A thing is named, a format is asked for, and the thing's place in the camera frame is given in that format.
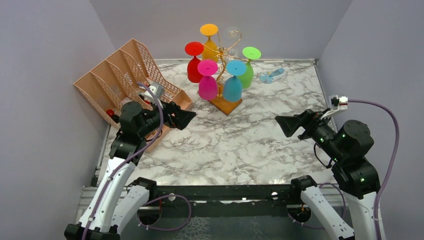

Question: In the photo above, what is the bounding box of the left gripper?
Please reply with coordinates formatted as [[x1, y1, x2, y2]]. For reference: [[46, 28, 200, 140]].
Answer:
[[138, 97, 197, 138]]

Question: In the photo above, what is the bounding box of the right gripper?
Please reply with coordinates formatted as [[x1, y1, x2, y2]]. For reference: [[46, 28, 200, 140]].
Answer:
[[275, 106, 346, 161]]

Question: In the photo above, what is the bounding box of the magenta wine glass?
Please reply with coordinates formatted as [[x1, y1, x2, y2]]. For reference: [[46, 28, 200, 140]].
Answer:
[[197, 59, 218, 101]]

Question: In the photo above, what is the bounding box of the blue wine glass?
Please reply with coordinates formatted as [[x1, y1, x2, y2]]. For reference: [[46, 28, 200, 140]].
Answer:
[[222, 60, 247, 103]]

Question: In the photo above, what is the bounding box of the red wine glass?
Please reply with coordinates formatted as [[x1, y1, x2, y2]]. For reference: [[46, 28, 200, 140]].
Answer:
[[184, 41, 204, 84]]

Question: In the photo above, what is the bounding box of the yellow wine glass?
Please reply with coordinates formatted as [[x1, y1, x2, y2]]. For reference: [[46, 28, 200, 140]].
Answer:
[[199, 23, 219, 63]]

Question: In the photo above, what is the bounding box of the green wine glass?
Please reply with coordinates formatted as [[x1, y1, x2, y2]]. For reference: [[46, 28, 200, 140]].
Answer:
[[238, 46, 262, 89]]

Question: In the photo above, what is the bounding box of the clear wine glass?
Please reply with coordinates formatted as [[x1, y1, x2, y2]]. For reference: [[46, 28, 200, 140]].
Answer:
[[224, 26, 242, 57]]

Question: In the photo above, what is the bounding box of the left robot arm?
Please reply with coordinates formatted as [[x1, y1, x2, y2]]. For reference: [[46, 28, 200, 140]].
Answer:
[[64, 101, 197, 240]]

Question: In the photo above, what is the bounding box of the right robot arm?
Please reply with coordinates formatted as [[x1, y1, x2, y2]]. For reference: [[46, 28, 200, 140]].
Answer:
[[275, 109, 386, 240]]

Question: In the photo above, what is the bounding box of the gold wine glass rack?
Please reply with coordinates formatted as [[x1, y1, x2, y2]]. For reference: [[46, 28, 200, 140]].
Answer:
[[208, 31, 244, 116]]

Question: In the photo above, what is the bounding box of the small blue white package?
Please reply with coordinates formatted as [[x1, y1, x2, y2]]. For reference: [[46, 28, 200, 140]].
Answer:
[[259, 67, 287, 84]]

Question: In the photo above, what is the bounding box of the small card box in organizer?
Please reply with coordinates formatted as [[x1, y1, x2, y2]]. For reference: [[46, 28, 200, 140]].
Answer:
[[121, 97, 133, 105]]

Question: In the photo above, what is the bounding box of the red black item in organizer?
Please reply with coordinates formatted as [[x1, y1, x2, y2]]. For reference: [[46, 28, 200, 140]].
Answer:
[[106, 109, 120, 123]]

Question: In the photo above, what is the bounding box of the pink plastic desk organizer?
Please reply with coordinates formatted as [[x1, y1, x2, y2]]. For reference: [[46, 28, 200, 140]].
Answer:
[[73, 38, 194, 154]]

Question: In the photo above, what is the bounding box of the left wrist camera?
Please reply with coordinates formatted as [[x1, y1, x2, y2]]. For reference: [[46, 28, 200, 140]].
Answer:
[[141, 82, 165, 108]]

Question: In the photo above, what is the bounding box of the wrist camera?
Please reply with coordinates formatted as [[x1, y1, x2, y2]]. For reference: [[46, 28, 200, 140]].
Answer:
[[141, 82, 165, 108], [320, 95, 349, 120]]

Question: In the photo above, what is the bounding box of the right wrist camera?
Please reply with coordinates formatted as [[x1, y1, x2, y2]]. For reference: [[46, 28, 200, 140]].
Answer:
[[320, 95, 349, 120]]

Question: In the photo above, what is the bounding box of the black mounting rail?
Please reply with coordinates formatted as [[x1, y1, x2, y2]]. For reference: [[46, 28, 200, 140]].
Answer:
[[135, 184, 302, 220]]

